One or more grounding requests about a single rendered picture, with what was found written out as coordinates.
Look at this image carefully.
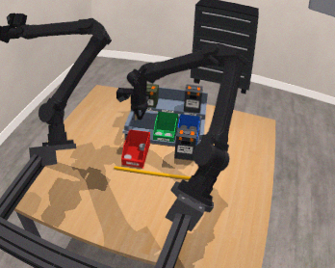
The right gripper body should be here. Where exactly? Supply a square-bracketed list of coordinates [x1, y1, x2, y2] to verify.
[131, 92, 149, 113]

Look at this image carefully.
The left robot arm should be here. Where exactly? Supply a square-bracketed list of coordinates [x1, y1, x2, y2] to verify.
[1, 13, 112, 146]

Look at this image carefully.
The green open bin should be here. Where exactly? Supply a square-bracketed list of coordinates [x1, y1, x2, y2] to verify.
[153, 112, 178, 142]

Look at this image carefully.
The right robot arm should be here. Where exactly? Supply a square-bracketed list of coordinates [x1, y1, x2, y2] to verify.
[116, 43, 247, 206]

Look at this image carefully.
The grey metal shelf rack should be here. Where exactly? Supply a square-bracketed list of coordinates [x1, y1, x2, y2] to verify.
[122, 87, 208, 146]

